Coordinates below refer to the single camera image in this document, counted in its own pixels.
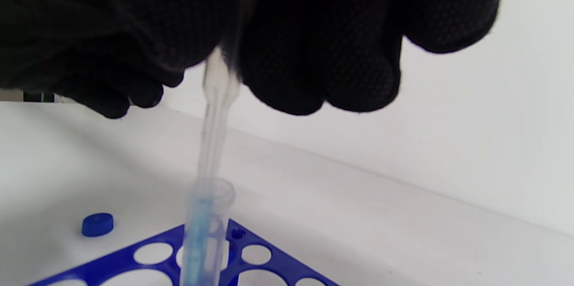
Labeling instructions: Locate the blue test tube cap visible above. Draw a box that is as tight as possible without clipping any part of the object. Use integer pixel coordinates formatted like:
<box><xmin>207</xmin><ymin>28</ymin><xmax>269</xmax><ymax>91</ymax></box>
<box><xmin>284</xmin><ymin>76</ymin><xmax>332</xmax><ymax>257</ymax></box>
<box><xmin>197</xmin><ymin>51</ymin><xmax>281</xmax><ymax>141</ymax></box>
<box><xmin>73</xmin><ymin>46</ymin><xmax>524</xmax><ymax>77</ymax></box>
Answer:
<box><xmin>82</xmin><ymin>213</ymin><xmax>114</xmax><ymax>237</ymax></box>

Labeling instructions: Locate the person's right hand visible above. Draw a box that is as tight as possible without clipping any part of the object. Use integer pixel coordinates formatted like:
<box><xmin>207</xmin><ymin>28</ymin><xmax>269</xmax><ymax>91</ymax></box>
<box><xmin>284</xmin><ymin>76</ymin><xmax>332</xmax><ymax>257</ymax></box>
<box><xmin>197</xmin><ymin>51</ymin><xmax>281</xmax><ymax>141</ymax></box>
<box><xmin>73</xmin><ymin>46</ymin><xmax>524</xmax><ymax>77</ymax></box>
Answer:
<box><xmin>0</xmin><ymin>0</ymin><xmax>507</xmax><ymax>118</ymax></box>

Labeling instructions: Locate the clear plastic test tube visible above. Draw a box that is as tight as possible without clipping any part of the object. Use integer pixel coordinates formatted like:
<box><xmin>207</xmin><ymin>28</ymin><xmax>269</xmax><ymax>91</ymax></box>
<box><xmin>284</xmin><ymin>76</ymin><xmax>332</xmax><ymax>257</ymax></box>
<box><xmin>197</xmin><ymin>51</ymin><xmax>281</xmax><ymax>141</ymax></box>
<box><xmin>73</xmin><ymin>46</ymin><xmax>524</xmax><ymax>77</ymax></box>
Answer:
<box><xmin>179</xmin><ymin>178</ymin><xmax>236</xmax><ymax>286</ymax></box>

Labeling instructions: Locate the clear plastic transfer pipette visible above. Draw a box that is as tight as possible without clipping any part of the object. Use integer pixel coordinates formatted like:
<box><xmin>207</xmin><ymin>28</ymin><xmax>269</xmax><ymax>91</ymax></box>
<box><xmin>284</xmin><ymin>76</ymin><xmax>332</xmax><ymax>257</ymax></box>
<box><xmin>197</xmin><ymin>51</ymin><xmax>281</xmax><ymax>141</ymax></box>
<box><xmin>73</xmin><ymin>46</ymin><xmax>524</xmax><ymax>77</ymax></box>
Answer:
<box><xmin>188</xmin><ymin>0</ymin><xmax>258</xmax><ymax>277</ymax></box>

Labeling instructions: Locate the blue plastic test tube rack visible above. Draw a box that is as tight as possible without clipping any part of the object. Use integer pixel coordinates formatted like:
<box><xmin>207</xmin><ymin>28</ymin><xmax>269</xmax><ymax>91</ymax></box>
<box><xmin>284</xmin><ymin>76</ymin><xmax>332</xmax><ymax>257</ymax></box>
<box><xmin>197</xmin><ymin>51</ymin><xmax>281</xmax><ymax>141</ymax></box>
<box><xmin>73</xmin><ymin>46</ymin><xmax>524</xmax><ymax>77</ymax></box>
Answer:
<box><xmin>27</xmin><ymin>219</ymin><xmax>341</xmax><ymax>286</ymax></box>

